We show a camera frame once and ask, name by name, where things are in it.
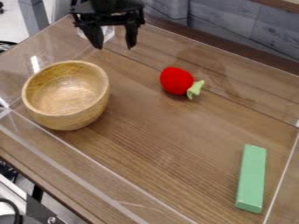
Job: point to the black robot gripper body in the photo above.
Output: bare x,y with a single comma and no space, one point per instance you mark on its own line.
106,12

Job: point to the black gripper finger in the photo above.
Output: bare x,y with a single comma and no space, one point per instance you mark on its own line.
131,33
93,33

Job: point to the red felt strawberry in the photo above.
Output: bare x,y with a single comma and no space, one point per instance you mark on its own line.
177,82

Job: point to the light wooden bowl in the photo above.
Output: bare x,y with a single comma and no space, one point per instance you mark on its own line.
65,96

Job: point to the black table leg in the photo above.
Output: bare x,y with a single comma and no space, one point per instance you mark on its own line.
37,193

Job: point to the green rectangular block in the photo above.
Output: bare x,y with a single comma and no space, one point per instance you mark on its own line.
251,179

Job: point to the grey post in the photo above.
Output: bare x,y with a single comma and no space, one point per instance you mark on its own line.
33,15

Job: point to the clear acrylic tray wall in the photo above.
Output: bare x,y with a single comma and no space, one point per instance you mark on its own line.
157,160

